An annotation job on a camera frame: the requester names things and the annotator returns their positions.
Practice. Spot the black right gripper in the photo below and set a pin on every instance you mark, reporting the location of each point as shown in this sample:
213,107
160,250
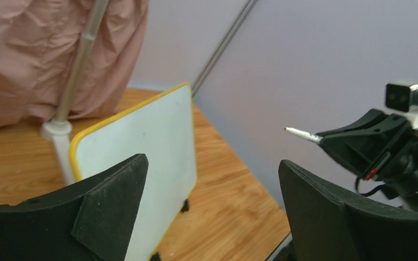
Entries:
366,146

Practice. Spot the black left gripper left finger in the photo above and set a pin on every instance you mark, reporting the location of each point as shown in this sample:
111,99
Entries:
92,219

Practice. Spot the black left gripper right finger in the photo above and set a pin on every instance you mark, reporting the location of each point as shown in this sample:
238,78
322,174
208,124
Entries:
329,222

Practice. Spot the white whiteboard marker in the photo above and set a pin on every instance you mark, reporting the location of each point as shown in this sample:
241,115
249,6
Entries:
304,135

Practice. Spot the yellow framed whiteboard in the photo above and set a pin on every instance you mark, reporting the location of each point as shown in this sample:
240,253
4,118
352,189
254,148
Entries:
160,128

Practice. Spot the metal whiteboard stand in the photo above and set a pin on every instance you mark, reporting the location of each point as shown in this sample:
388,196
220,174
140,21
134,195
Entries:
178,220

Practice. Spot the white clothes rack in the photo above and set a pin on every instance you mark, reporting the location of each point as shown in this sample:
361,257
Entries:
58,129

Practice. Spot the pink shorts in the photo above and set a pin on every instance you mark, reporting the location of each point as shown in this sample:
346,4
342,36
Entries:
38,40

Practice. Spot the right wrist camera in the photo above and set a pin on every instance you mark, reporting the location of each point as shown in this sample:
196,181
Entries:
401,98

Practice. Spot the aluminium cage frame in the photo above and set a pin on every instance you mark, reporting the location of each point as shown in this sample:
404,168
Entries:
220,48

